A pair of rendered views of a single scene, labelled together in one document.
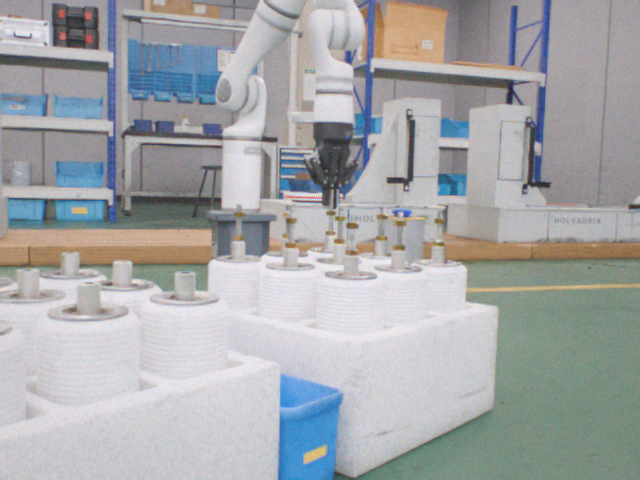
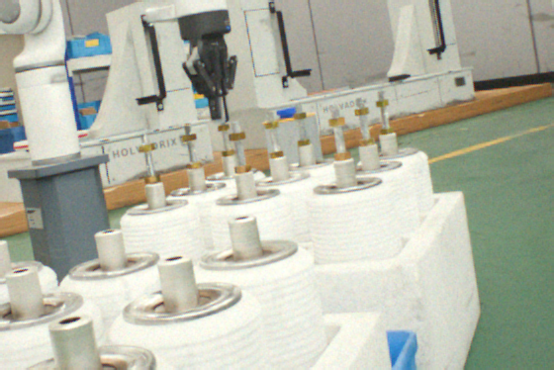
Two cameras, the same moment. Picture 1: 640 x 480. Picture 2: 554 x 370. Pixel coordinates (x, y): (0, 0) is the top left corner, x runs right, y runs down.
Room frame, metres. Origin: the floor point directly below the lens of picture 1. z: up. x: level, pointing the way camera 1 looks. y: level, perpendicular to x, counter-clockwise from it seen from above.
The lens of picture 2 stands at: (0.18, 0.32, 0.38)
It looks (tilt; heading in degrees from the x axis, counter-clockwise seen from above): 3 degrees down; 343
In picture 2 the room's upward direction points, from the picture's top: 10 degrees counter-clockwise
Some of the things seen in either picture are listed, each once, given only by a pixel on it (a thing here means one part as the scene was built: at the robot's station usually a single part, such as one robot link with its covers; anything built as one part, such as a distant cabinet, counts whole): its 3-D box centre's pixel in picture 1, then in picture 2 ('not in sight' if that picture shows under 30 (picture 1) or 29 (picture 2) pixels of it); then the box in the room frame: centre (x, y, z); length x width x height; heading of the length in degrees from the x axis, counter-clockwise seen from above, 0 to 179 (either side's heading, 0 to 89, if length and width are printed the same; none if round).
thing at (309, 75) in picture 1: (324, 86); not in sight; (7.61, 0.00, 1.38); 0.49 x 0.02 x 0.35; 109
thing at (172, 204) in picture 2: (238, 259); (157, 208); (1.13, 0.13, 0.25); 0.08 x 0.08 x 0.01
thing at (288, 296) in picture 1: (288, 325); (261, 275); (1.05, 0.04, 0.16); 0.10 x 0.10 x 0.18
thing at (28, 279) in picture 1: (28, 285); (25, 294); (0.74, 0.31, 0.26); 0.02 x 0.02 x 0.03
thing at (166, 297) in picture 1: (184, 299); (248, 256); (0.76, 0.15, 0.25); 0.08 x 0.08 x 0.01
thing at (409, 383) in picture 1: (336, 356); (302, 302); (1.14, -0.03, 0.09); 0.39 x 0.39 x 0.18; 49
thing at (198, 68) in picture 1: (198, 116); not in sight; (6.74, 1.21, 0.94); 1.40 x 0.70 x 1.88; 109
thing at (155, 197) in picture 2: (238, 251); (155, 197); (1.13, 0.13, 0.26); 0.02 x 0.02 x 0.03
